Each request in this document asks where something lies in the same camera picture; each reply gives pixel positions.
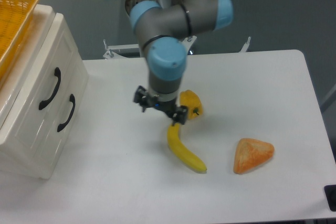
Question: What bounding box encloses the yellow woven basket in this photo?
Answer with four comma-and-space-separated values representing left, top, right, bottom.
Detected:
1, 0, 39, 80

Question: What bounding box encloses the yellow bell pepper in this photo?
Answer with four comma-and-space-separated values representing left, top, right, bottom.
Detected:
180, 90, 203, 120

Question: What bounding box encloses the white drawer cabinet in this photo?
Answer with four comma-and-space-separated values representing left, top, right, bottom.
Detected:
1, 5, 88, 179

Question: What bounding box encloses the black drawer handle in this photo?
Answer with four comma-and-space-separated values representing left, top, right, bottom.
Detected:
57, 93, 76, 133
38, 67, 61, 110

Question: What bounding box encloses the black lower drawer handle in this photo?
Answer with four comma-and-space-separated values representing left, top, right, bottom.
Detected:
57, 93, 76, 133

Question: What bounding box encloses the white top drawer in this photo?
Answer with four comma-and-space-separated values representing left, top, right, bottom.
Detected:
1, 13, 81, 146

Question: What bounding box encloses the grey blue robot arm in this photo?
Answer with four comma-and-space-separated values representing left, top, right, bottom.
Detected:
129, 0, 234, 124

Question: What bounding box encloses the black object at table edge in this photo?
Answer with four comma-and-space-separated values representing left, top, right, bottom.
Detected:
324, 185, 336, 212

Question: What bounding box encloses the yellow banana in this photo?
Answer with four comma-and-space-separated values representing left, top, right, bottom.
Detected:
167, 124, 207, 173

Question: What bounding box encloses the black top drawer handle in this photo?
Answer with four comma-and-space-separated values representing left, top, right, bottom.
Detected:
38, 67, 61, 110

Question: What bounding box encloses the white metal table bracket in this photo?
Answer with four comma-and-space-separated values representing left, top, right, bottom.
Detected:
239, 36, 251, 53

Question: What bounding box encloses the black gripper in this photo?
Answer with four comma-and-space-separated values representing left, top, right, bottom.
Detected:
133, 86, 188, 126

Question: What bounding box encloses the orange triangular bread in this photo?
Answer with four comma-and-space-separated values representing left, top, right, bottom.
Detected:
233, 138, 275, 174

